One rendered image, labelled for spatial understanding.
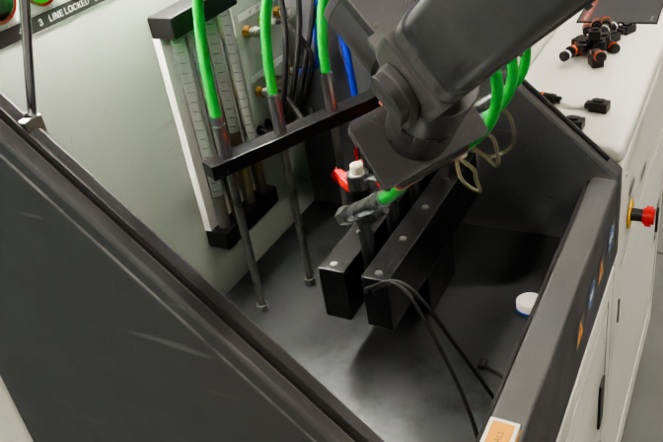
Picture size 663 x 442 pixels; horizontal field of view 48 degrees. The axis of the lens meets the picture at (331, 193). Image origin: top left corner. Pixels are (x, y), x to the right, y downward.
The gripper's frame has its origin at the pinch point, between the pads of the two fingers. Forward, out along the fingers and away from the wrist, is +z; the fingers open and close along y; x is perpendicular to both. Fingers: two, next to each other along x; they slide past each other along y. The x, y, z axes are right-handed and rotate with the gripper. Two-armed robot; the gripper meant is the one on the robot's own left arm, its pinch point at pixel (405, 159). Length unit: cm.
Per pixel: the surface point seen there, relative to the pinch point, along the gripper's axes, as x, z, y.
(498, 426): 26.3, 7.7, 4.2
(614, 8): -21, 77, -78
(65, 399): 1.4, 17.9, 42.1
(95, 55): -32.3, 15.4, 21.3
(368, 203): 1.0, 6.1, 4.1
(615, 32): -14, 64, -67
